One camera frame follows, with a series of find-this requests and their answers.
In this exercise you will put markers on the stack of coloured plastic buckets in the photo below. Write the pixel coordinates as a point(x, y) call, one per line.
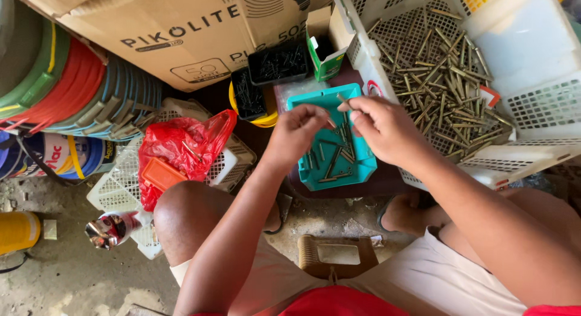
point(68, 84)

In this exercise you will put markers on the orange and white tag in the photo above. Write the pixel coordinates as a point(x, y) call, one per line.
point(490, 97)

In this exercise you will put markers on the white perforated plastic crate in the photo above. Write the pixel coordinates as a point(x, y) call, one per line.
point(526, 48)

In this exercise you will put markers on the white paint bucket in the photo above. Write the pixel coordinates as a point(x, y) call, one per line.
point(63, 155)

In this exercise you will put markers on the white mesh plastic basket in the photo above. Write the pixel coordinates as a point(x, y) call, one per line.
point(115, 189)

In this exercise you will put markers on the person's left hand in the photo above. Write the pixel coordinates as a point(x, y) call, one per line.
point(295, 136)

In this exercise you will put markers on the dark maroon plastic stool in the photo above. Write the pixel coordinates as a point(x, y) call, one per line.
point(386, 182)

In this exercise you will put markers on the crumpled shiny packet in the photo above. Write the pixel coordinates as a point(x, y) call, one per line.
point(111, 229)

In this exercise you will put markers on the person's right sandal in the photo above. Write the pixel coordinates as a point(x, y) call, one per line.
point(383, 214)

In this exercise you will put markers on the wide black tray of screws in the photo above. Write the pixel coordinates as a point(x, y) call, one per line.
point(279, 64)

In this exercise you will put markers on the brown plastic stool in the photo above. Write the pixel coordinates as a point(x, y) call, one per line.
point(313, 254)

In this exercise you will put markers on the person's right leg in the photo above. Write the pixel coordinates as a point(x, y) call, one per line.
point(408, 211)

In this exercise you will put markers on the orange plastic box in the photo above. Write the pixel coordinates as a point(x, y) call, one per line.
point(162, 174)

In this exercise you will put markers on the red shirt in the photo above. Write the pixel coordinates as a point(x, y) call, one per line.
point(340, 302)

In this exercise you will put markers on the red plastic bag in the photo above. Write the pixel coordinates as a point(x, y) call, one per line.
point(181, 139)

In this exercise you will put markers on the teal plastic tray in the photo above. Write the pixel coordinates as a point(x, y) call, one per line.
point(349, 170)

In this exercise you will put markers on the yellow plastic container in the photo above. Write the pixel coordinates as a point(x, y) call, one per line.
point(268, 120)

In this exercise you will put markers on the narrow black tray of screws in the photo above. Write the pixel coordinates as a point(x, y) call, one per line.
point(248, 96)

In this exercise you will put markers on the group of bolts in tray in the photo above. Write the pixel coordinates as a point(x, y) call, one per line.
point(333, 164)

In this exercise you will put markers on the white shorts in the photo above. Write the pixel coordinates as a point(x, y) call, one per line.
point(408, 279)

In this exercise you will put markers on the person's left sandal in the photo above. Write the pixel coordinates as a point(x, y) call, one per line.
point(285, 207)

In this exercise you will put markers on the yellow cylinder container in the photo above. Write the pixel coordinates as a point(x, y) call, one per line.
point(18, 232)

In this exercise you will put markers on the small green carton box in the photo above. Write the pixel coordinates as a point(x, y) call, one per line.
point(327, 61)

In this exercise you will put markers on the person's right hand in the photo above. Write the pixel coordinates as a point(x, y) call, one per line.
point(395, 132)

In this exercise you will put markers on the blue paint bucket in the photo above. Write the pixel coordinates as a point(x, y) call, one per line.
point(7, 155)

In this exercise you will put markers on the person's left leg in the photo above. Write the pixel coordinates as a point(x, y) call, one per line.
point(181, 220)

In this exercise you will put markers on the person's sandal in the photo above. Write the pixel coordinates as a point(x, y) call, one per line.
point(285, 207)
point(383, 214)

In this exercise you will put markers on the brass bolt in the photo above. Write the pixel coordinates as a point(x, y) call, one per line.
point(193, 151)
point(342, 98)

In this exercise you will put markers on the large brown cardboard box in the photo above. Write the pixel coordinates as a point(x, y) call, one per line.
point(181, 30)

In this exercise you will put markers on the person's leg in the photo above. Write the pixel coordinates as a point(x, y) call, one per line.
point(181, 220)
point(408, 211)

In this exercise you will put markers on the clear plastic bag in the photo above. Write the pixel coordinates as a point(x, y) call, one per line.
point(297, 91)

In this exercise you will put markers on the pile of brass bolts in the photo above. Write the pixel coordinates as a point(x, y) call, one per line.
point(445, 89)

